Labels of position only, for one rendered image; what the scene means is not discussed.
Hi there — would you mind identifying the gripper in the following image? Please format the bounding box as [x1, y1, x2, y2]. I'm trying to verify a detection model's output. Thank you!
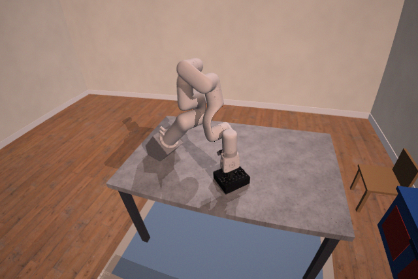
[220, 152, 240, 179]

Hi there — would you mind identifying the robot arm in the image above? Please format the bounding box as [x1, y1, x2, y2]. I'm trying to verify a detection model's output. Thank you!
[159, 58, 237, 158]

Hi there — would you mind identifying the black lighting desk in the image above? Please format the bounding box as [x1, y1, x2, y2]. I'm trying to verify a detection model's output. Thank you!
[213, 166, 250, 194]

